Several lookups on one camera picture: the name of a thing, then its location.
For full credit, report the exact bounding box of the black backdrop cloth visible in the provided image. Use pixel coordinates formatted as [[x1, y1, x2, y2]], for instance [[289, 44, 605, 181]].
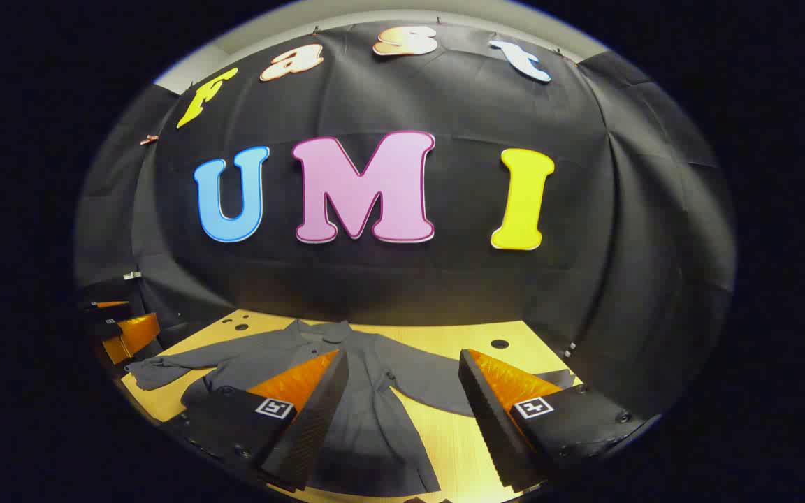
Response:
[[74, 21, 735, 420]]

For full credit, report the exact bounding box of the grey button shirt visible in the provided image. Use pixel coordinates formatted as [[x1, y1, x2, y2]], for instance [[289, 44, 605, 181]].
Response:
[[125, 319, 578, 498]]

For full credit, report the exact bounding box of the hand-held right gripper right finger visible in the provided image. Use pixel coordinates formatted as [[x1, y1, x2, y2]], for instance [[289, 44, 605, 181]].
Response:
[[458, 349, 648, 493]]

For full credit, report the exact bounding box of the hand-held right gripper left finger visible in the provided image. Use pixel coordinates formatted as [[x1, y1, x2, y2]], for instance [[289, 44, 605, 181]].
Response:
[[165, 349, 349, 492]]

